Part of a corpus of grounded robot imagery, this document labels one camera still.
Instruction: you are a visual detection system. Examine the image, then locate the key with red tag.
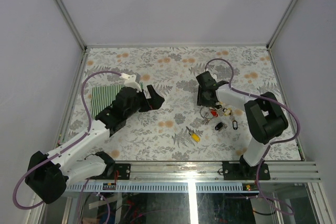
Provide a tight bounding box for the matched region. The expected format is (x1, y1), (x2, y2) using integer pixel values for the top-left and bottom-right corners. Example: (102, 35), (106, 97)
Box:
(210, 110), (218, 118)

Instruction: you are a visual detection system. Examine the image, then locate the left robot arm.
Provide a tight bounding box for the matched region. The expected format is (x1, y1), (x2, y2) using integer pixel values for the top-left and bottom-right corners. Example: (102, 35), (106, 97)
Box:
(25, 85), (165, 204)

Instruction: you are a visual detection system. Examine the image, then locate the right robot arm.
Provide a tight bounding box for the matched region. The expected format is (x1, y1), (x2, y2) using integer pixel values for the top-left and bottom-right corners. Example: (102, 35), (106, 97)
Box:
(196, 71), (288, 179)

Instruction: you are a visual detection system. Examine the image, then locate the key with yellow white tag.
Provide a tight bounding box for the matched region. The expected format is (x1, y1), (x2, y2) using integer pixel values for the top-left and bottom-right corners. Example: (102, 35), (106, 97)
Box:
(223, 108), (232, 116)

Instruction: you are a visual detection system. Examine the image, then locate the green striped cloth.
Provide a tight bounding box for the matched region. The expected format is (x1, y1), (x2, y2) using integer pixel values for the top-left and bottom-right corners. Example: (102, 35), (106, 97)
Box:
(90, 82), (144, 120)

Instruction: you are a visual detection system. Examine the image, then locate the black car key fob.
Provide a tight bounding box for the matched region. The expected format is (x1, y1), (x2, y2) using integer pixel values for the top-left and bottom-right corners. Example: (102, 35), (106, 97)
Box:
(215, 122), (227, 131)

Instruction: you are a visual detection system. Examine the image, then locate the floral table mat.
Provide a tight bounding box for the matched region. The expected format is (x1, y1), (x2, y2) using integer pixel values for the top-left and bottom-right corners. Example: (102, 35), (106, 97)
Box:
(56, 46), (305, 162)

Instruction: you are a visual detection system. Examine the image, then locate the key with black tag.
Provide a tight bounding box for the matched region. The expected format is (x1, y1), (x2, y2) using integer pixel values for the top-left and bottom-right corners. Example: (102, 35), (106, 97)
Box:
(232, 120), (238, 130)

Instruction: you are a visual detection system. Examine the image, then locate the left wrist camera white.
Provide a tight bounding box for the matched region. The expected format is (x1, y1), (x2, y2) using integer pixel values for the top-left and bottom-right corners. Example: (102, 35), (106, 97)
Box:
(121, 73), (142, 92)

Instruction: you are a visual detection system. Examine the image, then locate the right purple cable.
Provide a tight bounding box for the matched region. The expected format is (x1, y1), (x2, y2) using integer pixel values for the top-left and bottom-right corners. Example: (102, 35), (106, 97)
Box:
(204, 58), (301, 216)

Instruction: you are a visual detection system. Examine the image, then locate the purple cable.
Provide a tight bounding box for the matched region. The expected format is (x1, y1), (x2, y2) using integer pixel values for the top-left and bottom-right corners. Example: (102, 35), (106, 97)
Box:
(204, 58), (301, 216)
(13, 70), (124, 209)

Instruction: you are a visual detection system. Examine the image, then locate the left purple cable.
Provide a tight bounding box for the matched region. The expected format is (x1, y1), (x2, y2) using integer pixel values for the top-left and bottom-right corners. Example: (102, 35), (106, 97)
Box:
(13, 70), (124, 209)

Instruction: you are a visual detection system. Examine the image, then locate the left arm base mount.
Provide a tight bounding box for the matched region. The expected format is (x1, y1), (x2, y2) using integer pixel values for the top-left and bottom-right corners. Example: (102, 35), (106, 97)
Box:
(111, 163), (131, 180)

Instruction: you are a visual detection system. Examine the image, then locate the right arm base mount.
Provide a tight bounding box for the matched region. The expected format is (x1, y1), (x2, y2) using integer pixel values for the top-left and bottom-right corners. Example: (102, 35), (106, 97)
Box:
(222, 161), (270, 180)

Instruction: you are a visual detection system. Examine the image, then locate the slotted cable duct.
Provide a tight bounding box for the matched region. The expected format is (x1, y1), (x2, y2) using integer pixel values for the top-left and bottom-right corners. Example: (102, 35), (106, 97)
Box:
(66, 182), (244, 193)

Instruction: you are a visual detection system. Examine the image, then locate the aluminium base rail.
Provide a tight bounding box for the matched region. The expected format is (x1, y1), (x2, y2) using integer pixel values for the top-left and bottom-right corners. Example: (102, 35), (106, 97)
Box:
(60, 161), (322, 183)

